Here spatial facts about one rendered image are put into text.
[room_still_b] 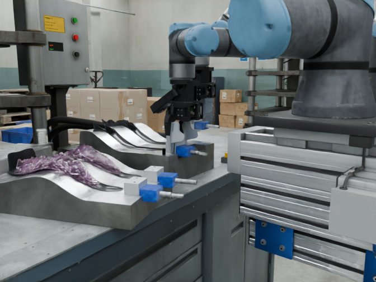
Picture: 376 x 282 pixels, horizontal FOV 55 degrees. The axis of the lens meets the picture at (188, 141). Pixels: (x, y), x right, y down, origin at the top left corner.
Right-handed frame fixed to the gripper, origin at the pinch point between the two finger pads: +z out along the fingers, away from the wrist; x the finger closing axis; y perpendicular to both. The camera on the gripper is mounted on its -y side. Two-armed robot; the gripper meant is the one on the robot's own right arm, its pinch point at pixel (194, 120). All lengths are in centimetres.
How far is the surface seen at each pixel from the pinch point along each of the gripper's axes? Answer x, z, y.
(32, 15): -26, -40, -60
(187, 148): -31.1, 4.2, 17.5
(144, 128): -13.7, 3.0, -13.9
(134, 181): -58, 7, 21
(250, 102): 370, 20, -140
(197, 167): -20.9, 12.4, 14.3
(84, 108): 236, 27, -343
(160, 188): -55, 8, 26
